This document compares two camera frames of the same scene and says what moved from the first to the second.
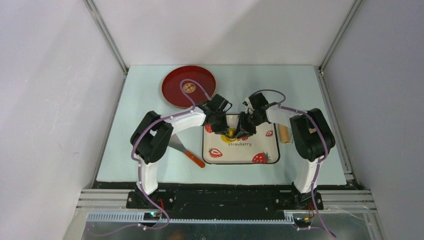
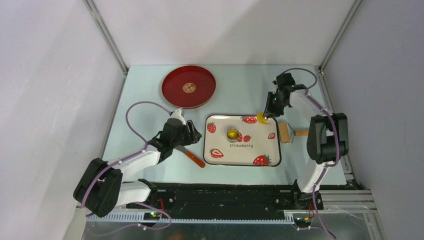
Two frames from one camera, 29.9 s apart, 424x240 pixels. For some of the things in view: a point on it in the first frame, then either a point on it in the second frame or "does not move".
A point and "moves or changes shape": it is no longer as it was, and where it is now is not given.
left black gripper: (223, 128) → (193, 136)
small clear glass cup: (231, 133) does not move
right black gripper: (242, 129) → (269, 111)
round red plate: (173, 93) does not move
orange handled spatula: (175, 143) does not move
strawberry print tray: (261, 148) does not move
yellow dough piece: (227, 140) moves or changes shape
